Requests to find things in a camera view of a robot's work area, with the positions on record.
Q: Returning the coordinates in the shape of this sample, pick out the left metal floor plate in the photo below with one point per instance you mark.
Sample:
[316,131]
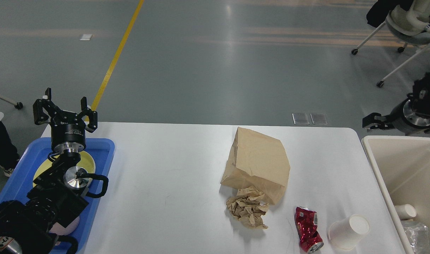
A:
[300,119]

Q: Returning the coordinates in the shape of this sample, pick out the white chair leg with caster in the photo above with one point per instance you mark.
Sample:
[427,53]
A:
[17,105]

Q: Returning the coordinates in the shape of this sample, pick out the crushed red can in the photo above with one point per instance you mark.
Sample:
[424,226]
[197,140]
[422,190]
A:
[306,221]

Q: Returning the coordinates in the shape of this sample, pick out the white office chair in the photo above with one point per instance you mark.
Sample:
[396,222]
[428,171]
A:
[408,20]

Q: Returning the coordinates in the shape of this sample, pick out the beige plastic bin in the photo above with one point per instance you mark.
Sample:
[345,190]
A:
[401,166]

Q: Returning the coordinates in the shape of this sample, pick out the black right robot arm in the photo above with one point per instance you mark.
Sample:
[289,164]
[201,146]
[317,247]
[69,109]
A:
[420,96]

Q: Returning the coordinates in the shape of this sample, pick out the brown paper bag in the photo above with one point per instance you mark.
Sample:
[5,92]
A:
[260,161]

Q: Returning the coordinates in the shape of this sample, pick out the brown paper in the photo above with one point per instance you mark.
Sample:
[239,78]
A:
[248,207]

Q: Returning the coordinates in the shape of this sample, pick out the blue plastic tray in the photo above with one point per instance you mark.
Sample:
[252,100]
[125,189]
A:
[21,181]

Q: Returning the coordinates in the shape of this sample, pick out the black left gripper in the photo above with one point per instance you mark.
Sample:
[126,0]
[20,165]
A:
[65,134]

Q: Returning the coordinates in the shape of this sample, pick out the white paper cup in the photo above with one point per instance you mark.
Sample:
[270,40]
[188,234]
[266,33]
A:
[345,234]

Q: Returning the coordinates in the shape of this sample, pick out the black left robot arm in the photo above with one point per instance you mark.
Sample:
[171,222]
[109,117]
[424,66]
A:
[59,193]

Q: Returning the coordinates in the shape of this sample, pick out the metal floor plate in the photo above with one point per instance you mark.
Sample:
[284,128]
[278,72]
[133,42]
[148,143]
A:
[300,119]
[318,119]

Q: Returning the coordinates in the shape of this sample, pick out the right metal floor plate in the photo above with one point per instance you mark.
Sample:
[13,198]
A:
[318,119]

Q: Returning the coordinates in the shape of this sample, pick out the small white cup in bin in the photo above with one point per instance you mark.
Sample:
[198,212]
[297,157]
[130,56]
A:
[405,212]

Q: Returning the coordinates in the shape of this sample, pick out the yellow round plate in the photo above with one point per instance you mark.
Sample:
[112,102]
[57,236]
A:
[86,162]

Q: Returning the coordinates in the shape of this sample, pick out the aluminium foil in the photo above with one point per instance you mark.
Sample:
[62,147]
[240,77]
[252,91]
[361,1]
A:
[418,236]

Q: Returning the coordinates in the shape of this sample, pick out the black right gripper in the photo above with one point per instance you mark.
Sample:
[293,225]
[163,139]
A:
[404,119]

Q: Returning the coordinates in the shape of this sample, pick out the seated person dark trousers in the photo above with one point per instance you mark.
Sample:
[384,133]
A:
[9,156]

